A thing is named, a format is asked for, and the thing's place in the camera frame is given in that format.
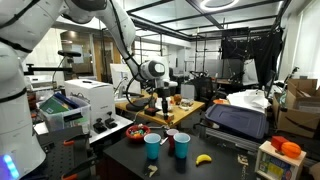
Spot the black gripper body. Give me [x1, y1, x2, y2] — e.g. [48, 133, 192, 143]
[159, 85, 170, 101]

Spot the white plush toy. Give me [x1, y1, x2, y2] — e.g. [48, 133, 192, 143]
[154, 94, 174, 112]

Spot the red plastic cup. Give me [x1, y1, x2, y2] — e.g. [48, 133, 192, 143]
[165, 128, 180, 149]

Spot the blue plastic cup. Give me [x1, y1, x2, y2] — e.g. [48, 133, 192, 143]
[173, 132, 192, 160]
[143, 133, 162, 161]

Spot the red plastic bowl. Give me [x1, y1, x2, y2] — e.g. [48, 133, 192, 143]
[125, 124, 152, 143]

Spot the yellow toy banana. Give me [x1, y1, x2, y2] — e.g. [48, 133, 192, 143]
[195, 153, 213, 167]

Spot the wooden toy box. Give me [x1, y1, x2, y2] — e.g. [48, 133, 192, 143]
[254, 140, 307, 180]

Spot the small cardboard box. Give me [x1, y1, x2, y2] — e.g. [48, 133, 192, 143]
[155, 110, 175, 122]

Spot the black box red label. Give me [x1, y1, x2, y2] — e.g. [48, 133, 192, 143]
[143, 107, 160, 117]

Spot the wooden desk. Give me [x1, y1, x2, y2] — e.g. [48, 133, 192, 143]
[114, 89, 206, 128]

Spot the clear glass jar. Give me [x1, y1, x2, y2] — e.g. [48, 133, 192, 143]
[179, 98, 195, 111]

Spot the black wrist rest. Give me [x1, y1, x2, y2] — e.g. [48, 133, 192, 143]
[125, 99, 146, 113]

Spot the black mesh chair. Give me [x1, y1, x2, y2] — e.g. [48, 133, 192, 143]
[189, 71, 215, 101]

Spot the white side table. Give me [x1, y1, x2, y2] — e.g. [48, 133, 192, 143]
[33, 114, 134, 144]

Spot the black clamp tool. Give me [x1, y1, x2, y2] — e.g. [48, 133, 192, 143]
[104, 111, 119, 130]
[92, 118, 108, 134]

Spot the beige paper scrap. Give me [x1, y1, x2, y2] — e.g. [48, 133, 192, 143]
[143, 164, 160, 178]

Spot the metal cart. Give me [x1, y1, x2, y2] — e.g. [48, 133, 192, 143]
[204, 126, 264, 154]

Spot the large white box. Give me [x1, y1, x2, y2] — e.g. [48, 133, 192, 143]
[64, 78, 117, 129]

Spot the blue bin lid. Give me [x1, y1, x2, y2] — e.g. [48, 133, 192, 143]
[204, 103, 270, 140]

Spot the white paper stack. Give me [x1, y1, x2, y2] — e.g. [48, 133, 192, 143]
[226, 89, 271, 114]

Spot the blue folder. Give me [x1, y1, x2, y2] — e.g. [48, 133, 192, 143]
[53, 92, 81, 110]

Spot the black curtain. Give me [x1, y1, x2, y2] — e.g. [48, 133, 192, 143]
[220, 28, 284, 89]

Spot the clear plastic bin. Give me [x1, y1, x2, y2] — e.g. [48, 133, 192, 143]
[35, 94, 92, 134]

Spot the green book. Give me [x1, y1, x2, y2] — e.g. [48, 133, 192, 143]
[39, 97, 69, 115]

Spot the red block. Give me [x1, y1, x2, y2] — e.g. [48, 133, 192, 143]
[270, 135, 289, 152]

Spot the black perforated board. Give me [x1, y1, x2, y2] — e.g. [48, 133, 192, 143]
[34, 128, 101, 180]

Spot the orange ball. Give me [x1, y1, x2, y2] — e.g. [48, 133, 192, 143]
[280, 141, 303, 160]

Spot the open cardboard box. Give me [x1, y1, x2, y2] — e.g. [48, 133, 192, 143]
[272, 78, 320, 139]

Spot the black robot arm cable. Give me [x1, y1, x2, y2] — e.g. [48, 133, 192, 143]
[123, 74, 158, 108]

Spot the ceiling ring light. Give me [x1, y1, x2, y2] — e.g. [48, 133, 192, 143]
[199, 0, 241, 13]

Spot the orange handled clamp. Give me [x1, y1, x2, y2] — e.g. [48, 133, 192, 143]
[61, 156, 98, 180]
[61, 133, 91, 148]

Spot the black camera on boom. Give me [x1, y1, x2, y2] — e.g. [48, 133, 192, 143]
[57, 49, 83, 64]

